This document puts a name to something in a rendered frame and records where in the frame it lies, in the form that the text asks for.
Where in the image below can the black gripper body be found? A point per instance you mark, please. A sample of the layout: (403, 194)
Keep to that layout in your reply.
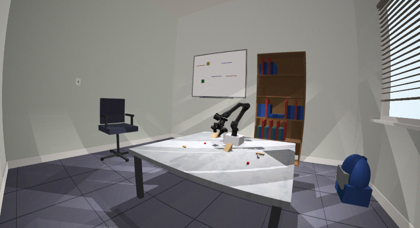
(221, 127)

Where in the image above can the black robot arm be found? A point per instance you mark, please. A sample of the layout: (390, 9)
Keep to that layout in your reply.
(234, 124)

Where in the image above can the tan wooden triangular block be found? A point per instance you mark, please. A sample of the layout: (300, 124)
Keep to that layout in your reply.
(228, 147)

